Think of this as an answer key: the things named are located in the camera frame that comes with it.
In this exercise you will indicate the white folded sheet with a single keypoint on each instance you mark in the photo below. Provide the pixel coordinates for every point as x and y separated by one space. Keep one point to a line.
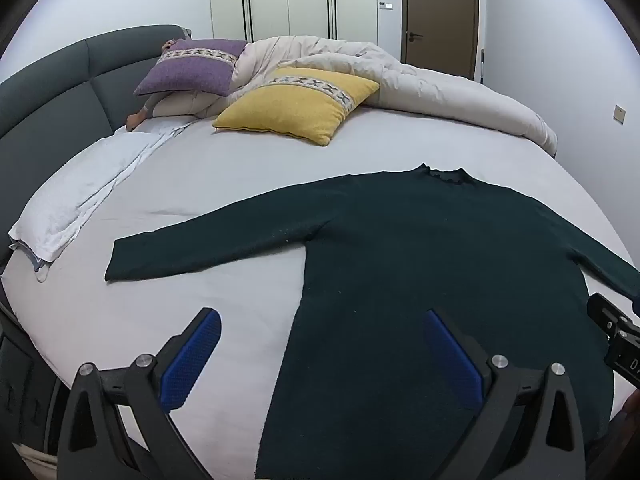
85 195

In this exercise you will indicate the purple pillow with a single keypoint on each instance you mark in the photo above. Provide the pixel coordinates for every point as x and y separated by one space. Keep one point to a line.
192 72

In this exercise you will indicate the person's right forearm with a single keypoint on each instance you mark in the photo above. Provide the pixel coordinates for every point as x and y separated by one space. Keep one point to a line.
629 422

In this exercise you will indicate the wall socket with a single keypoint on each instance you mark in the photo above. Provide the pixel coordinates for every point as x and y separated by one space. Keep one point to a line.
620 112

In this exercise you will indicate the dark green sweater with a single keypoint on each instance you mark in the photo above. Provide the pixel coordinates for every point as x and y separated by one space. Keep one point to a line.
400 260

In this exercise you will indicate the dark nightstand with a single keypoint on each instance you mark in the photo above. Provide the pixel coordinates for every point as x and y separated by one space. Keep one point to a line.
25 375

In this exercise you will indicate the grey bed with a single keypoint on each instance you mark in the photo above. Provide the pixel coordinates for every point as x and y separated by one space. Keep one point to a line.
200 185

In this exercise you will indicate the yellow pillow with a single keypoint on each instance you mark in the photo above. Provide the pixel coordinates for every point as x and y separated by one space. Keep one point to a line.
295 105

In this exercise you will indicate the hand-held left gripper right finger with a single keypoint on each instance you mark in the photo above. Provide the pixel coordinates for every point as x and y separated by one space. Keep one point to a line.
450 355

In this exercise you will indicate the brown door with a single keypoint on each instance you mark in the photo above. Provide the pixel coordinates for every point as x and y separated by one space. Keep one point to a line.
442 15

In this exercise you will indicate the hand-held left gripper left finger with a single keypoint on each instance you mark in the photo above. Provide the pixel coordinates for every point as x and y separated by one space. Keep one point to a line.
192 355

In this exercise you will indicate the beige duvet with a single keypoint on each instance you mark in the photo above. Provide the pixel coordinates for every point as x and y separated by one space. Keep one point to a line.
440 90

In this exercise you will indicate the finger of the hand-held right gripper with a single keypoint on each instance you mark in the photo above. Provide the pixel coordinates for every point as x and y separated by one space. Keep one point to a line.
602 312

